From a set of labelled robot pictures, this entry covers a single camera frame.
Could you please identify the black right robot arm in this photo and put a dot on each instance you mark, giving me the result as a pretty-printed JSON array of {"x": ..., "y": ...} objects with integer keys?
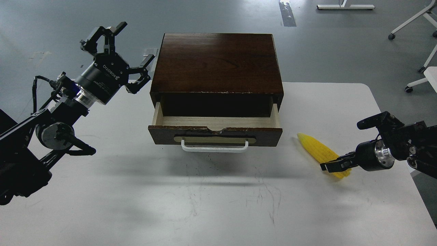
[{"x": 416, "y": 143}]

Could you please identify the dark wooden drawer cabinet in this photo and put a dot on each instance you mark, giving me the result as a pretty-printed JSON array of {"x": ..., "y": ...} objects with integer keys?
[{"x": 217, "y": 74}]

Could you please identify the yellow corn cob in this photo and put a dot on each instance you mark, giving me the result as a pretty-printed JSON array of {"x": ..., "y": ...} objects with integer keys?
[{"x": 316, "y": 149}]

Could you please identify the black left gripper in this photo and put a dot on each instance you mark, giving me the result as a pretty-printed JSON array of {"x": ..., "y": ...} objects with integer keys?
[{"x": 102, "y": 78}]

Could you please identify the white chair leg with caster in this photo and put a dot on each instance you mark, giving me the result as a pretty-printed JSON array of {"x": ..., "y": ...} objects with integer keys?
[{"x": 430, "y": 74}]

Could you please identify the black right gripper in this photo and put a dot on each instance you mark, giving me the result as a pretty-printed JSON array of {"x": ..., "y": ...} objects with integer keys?
[{"x": 372, "y": 155}]

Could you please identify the white desk foot bar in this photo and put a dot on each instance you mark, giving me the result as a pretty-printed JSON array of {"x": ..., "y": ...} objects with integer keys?
[{"x": 344, "y": 5}]

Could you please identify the wooden drawer with white handle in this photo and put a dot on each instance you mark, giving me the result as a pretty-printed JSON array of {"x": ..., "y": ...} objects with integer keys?
[{"x": 215, "y": 134}]

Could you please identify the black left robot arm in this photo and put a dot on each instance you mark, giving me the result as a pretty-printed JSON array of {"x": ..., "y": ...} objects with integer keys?
[{"x": 29, "y": 149}]

